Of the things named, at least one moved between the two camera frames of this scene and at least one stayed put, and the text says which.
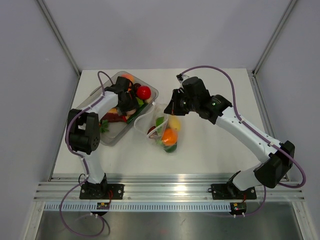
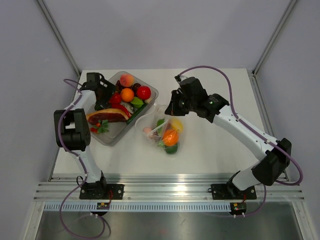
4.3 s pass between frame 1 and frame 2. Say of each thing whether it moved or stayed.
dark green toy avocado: stayed
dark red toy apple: moved
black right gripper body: stayed
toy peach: stayed
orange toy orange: stayed
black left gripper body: moved
